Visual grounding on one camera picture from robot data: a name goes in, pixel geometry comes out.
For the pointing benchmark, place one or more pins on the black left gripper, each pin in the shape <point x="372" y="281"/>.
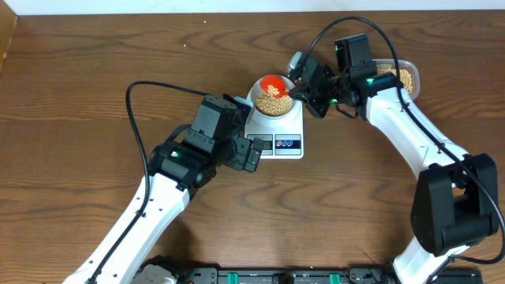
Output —
<point x="241" y="145"/>

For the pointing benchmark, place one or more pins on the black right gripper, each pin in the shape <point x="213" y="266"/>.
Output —
<point x="304" y="93"/>

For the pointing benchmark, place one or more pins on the red plastic measuring scoop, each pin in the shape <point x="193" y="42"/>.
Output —
<point x="274" y="85"/>

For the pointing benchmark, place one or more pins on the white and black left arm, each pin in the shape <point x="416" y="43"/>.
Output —
<point x="173" y="174"/>

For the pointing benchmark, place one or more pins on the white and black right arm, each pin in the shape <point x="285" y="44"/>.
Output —
<point x="455" y="204"/>

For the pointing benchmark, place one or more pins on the white digital kitchen scale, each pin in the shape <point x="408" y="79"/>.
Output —
<point x="283" y="136"/>

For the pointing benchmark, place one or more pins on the grey plastic bowl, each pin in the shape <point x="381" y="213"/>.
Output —
<point x="256" y="90"/>

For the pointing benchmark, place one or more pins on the soybeans in bowl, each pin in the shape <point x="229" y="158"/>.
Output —
<point x="268" y="105"/>

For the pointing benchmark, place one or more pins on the clear tub of soybeans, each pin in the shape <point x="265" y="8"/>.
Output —
<point x="409" y="74"/>

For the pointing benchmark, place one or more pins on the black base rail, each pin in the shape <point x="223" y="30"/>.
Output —
<point x="162" y="269"/>

